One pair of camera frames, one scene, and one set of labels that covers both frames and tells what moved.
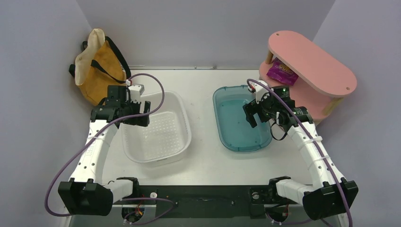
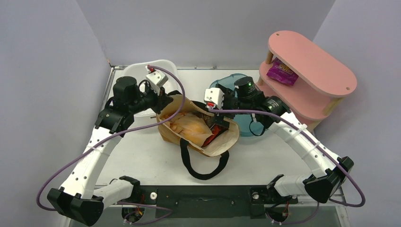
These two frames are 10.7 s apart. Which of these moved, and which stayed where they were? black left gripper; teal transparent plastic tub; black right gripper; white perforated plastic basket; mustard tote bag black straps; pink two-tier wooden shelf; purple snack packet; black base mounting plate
Moved: white perforated plastic basket; mustard tote bag black straps; black left gripper; teal transparent plastic tub; black right gripper
Stayed: purple snack packet; black base mounting plate; pink two-tier wooden shelf
